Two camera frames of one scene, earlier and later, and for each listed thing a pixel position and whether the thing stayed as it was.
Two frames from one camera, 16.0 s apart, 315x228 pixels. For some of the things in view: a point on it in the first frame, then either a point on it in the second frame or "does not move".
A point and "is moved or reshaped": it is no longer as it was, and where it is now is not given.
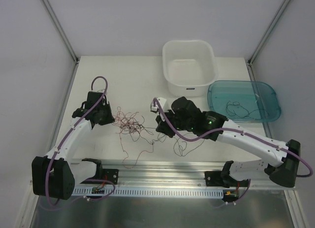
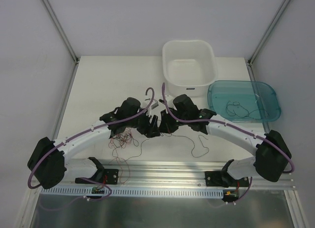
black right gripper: [164, 123] does not move
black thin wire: [174, 141] → [193, 146]
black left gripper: [106, 114] → [144, 126]
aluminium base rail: [173, 174] does not move
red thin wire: [131, 123] is moved or reshaped
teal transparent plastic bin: [244, 101] does not move
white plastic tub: [189, 67] does not move
